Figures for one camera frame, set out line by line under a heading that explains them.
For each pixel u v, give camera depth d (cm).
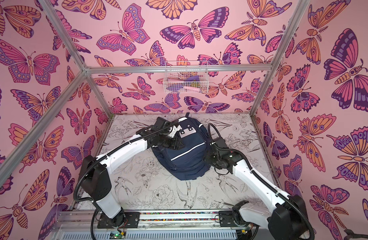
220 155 60
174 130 77
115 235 72
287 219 38
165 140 71
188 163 85
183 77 97
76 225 74
